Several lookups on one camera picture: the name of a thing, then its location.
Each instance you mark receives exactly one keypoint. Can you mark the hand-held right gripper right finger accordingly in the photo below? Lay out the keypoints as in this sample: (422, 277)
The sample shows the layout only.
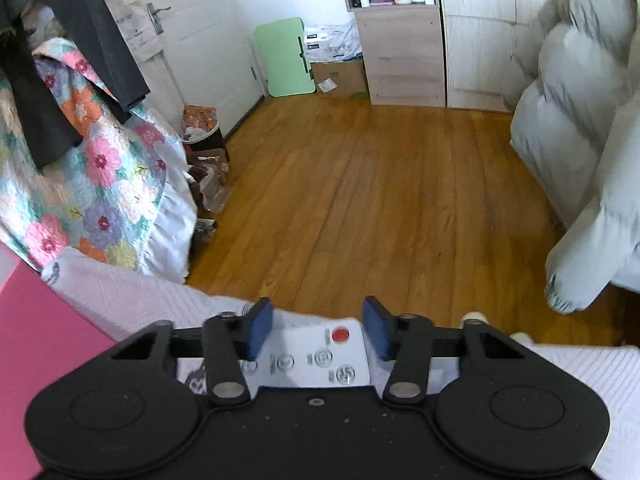
(377, 327)

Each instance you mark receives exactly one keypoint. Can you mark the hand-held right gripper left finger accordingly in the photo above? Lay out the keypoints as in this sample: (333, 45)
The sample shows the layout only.
(260, 327)

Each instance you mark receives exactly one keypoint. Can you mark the white remote with red button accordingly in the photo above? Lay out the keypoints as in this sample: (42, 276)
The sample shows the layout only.
(315, 355)

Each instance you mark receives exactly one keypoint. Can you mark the pink cardboard box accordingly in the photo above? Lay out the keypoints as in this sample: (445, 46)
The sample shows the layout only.
(40, 340)

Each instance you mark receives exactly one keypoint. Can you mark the cream rounded object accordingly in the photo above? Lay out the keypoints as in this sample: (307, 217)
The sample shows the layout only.
(475, 318)
(520, 338)

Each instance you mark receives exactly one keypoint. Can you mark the brown paper bag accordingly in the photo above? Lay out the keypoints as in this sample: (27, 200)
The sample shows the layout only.
(212, 175)

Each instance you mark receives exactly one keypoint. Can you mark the white printed tablecloth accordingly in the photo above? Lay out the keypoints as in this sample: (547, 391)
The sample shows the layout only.
(575, 375)

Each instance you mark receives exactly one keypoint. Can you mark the full trash bin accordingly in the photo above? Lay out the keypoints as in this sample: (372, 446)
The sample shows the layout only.
(202, 125)

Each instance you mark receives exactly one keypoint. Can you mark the floral quilt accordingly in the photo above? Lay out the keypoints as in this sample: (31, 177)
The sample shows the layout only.
(100, 175)

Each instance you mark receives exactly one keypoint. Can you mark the brown cardboard box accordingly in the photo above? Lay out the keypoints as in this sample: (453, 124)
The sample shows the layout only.
(345, 77)

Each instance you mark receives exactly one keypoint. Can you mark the green folding table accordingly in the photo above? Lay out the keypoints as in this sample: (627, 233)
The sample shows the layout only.
(285, 57)

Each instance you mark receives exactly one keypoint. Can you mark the white blue packet bundle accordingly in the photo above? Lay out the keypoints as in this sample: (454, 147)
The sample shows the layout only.
(332, 42)

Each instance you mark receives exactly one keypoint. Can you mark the grey puffer jacket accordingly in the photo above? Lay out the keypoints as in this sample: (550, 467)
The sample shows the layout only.
(575, 110)

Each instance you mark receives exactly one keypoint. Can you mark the light wooden wardrobe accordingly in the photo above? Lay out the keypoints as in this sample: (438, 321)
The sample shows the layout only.
(480, 50)

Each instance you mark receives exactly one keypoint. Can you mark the white door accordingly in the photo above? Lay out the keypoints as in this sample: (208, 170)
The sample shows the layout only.
(200, 35)

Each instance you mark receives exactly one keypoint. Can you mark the black hanging garments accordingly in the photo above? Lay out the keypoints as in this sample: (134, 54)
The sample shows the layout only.
(75, 35)

